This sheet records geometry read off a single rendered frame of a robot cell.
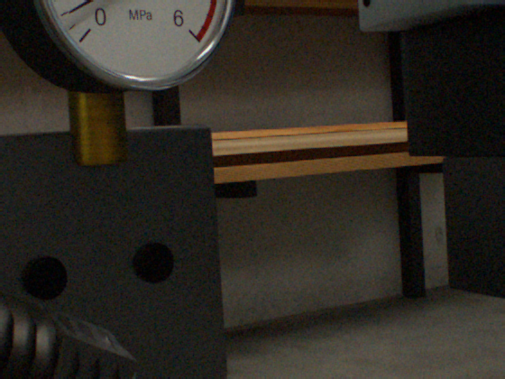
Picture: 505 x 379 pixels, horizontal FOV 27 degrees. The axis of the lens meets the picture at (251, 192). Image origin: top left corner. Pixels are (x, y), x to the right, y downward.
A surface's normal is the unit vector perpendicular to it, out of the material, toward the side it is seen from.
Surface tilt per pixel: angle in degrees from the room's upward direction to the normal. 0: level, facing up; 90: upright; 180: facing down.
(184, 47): 90
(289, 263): 90
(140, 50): 90
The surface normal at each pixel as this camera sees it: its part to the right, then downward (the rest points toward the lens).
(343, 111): 0.59, 0.00
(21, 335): 0.23, -0.46
